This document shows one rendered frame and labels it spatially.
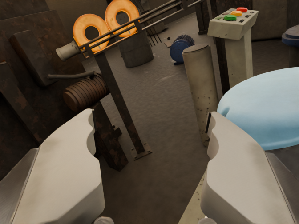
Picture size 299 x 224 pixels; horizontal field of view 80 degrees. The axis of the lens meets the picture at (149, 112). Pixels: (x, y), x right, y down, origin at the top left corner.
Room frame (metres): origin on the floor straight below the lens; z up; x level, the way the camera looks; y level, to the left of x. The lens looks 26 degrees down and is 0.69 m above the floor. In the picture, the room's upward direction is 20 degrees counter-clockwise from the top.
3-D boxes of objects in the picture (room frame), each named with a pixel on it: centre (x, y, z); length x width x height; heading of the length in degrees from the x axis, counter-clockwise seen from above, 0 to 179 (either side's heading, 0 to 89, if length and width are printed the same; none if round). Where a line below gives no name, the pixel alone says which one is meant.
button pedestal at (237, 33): (0.69, -0.42, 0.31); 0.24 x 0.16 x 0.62; 134
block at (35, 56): (0.93, 0.42, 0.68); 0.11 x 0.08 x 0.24; 44
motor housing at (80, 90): (0.89, 0.25, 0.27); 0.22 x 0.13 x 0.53; 134
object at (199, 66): (0.78, -0.28, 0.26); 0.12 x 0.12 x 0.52
